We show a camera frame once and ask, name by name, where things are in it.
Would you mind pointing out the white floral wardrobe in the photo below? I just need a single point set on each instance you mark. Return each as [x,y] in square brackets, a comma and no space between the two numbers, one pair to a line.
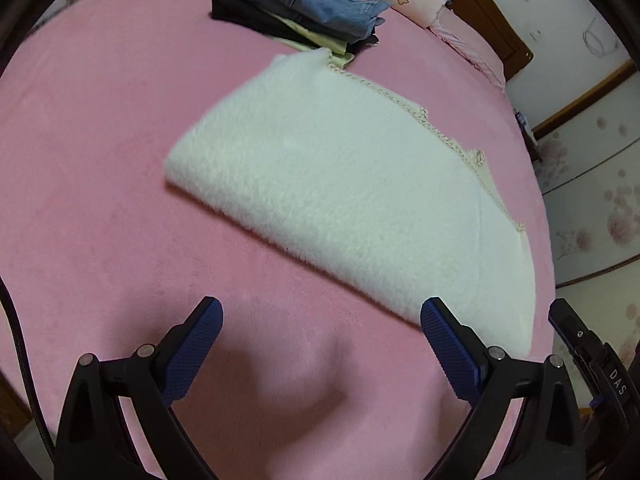
[588,174]

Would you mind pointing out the folded pale yellow garment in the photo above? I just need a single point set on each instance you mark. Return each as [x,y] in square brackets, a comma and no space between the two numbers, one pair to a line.
[302,39]

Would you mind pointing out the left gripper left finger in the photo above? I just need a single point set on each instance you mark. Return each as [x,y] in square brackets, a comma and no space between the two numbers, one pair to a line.
[185,347]

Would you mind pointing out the pink pillow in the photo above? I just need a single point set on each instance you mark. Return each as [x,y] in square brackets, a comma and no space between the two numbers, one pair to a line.
[467,42]

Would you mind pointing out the folded black garment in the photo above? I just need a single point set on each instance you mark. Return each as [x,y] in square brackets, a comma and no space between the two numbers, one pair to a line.
[249,15]

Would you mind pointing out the white fluffy sweater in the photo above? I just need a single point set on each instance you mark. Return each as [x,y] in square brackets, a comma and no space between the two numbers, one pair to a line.
[354,180]

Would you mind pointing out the brown wooden headboard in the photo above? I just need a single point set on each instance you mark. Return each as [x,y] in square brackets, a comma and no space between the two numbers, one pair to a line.
[487,19]

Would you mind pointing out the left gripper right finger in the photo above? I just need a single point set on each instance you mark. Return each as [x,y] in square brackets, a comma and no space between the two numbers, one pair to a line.
[460,353]

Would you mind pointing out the pink bed sheet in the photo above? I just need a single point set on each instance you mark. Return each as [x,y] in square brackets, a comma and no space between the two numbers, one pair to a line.
[308,379]

